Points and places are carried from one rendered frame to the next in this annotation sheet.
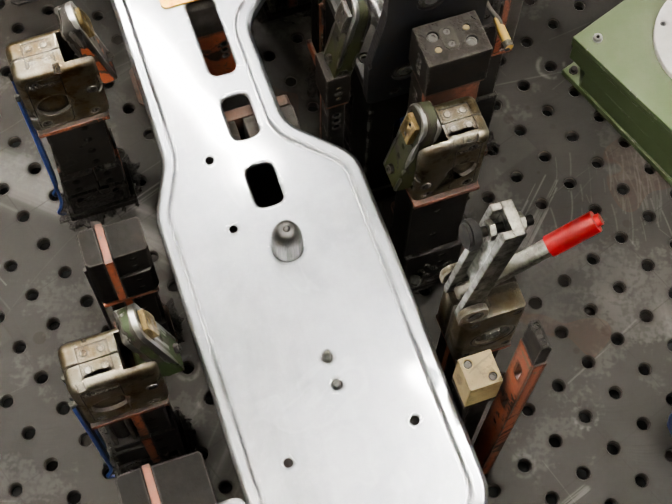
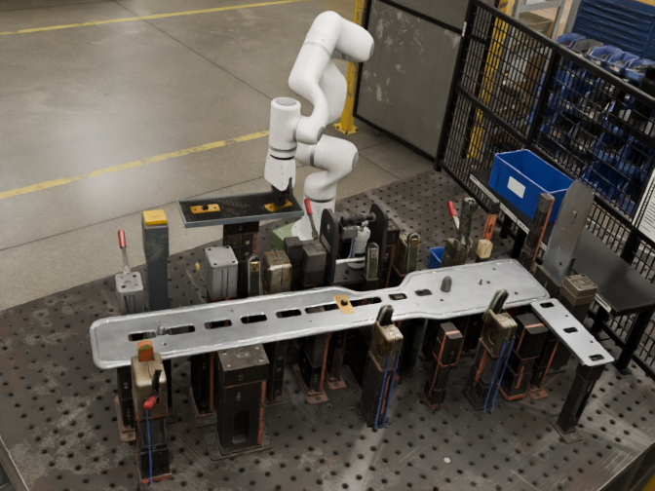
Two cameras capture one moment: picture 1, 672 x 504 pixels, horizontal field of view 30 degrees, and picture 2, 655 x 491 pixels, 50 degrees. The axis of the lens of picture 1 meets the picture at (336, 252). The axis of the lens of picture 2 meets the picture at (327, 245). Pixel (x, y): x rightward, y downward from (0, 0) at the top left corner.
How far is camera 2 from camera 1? 2.06 m
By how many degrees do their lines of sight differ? 61
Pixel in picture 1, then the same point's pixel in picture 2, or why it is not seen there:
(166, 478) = (527, 322)
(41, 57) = (392, 329)
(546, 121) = not seen: hidden behind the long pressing
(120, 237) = (449, 327)
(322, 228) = (437, 282)
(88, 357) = (505, 320)
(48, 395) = (464, 431)
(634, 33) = not seen: hidden behind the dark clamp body
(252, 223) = (439, 295)
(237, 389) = not seen: hidden behind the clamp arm
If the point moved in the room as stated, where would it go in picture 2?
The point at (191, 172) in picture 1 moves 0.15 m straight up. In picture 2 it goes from (422, 308) to (432, 267)
